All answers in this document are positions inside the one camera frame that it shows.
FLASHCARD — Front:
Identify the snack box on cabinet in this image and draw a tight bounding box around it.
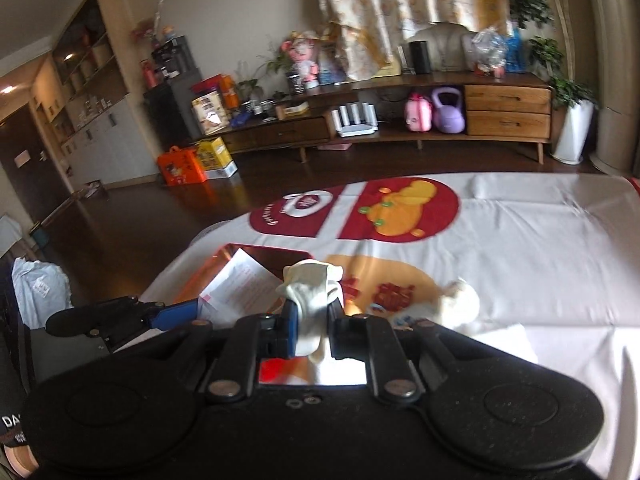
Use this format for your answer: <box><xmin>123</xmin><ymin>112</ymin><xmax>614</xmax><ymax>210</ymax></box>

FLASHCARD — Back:
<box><xmin>192</xmin><ymin>91</ymin><xmax>230</xmax><ymax>136</ymax></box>

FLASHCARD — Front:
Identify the white mesh cloth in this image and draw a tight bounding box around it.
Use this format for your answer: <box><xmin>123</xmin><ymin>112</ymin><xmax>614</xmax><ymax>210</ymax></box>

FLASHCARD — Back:
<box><xmin>388</xmin><ymin>280</ymin><xmax>480</xmax><ymax>330</ymax></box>

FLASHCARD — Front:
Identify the floral cloth over tv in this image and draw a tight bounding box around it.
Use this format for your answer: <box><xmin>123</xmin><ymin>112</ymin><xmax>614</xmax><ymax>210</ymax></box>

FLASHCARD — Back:
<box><xmin>319</xmin><ymin>0</ymin><xmax>508</xmax><ymax>81</ymax></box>

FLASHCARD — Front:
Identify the orange gift box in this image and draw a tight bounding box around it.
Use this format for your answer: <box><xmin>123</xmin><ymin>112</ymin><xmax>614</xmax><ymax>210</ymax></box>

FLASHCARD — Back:
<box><xmin>156</xmin><ymin>146</ymin><xmax>207</xmax><ymax>186</ymax></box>

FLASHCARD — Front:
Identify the black mini fridge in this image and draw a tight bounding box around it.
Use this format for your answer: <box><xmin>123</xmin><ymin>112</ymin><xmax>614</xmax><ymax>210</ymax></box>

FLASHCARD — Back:
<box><xmin>143</xmin><ymin>70</ymin><xmax>203</xmax><ymax>152</ymax></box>

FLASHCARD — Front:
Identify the white cotton glove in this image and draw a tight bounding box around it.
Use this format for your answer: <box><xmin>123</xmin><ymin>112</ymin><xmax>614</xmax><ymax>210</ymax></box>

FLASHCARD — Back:
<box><xmin>277</xmin><ymin>259</ymin><xmax>344</xmax><ymax>365</ymax></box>

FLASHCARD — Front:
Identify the white standing air conditioner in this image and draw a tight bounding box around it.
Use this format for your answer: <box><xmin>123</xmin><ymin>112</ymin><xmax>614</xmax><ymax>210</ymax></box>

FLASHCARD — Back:
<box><xmin>591</xmin><ymin>0</ymin><xmax>639</xmax><ymax>176</ymax></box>

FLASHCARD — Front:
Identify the purple kettlebell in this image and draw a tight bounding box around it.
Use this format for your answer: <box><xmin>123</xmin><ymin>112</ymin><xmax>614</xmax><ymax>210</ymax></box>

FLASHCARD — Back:
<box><xmin>432</xmin><ymin>87</ymin><xmax>465</xmax><ymax>134</ymax></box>

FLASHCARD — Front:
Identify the cotton swab plastic bag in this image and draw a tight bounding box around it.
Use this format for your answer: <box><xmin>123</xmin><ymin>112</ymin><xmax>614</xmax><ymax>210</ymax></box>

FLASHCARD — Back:
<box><xmin>198</xmin><ymin>249</ymin><xmax>283</xmax><ymax>328</ymax></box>

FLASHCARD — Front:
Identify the clear plastic bag of items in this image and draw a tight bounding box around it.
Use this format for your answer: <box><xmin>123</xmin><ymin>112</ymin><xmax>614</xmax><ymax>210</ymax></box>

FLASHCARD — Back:
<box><xmin>472</xmin><ymin>26</ymin><xmax>508</xmax><ymax>79</ymax></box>

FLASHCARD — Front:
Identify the red thermos bottle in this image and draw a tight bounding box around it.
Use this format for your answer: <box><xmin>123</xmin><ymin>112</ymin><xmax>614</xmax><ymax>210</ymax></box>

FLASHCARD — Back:
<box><xmin>140</xmin><ymin>58</ymin><xmax>158</xmax><ymax>90</ymax></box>

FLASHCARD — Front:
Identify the wooden tv cabinet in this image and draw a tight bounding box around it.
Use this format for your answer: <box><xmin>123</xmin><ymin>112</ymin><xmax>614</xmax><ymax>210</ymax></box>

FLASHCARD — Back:
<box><xmin>217</xmin><ymin>72</ymin><xmax>553</xmax><ymax>164</ymax></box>

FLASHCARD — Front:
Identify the wooden wall shelf cabinet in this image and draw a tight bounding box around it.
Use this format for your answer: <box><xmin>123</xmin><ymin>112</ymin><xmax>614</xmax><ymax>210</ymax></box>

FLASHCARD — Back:
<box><xmin>32</xmin><ymin>0</ymin><xmax>160</xmax><ymax>191</ymax></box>

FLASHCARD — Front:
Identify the potted green tree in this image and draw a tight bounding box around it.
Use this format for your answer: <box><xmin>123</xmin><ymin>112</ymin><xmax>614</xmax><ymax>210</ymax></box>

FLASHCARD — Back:
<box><xmin>508</xmin><ymin>0</ymin><xmax>597</xmax><ymax>166</ymax></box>

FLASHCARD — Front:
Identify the white red printed tablecloth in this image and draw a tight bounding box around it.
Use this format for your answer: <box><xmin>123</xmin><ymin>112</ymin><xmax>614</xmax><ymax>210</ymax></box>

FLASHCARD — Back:
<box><xmin>144</xmin><ymin>172</ymin><xmax>639</xmax><ymax>479</ymax></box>

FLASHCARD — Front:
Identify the pink plush doll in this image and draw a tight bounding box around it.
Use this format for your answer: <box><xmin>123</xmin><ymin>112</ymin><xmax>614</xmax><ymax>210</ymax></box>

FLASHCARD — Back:
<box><xmin>280</xmin><ymin>32</ymin><xmax>319</xmax><ymax>90</ymax></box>

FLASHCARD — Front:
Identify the yellow carton box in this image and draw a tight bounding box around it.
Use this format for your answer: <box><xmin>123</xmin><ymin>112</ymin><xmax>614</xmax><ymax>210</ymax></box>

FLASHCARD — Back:
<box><xmin>196</xmin><ymin>136</ymin><xmax>238</xmax><ymax>180</ymax></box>

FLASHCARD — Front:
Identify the white router with antennas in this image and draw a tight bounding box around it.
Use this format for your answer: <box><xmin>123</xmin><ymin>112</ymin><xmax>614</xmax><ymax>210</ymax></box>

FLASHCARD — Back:
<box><xmin>330</xmin><ymin>102</ymin><xmax>378</xmax><ymax>138</ymax></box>

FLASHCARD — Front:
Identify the red metal tin box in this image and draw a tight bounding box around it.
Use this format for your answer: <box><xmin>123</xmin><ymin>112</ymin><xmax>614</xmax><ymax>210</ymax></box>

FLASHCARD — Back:
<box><xmin>170</xmin><ymin>244</ymin><xmax>311</xmax><ymax>313</ymax></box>

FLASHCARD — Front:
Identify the black cylinder speaker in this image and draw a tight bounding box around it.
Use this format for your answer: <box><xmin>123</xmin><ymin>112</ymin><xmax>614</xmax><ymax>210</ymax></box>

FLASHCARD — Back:
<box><xmin>408</xmin><ymin>40</ymin><xmax>432</xmax><ymax>75</ymax></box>

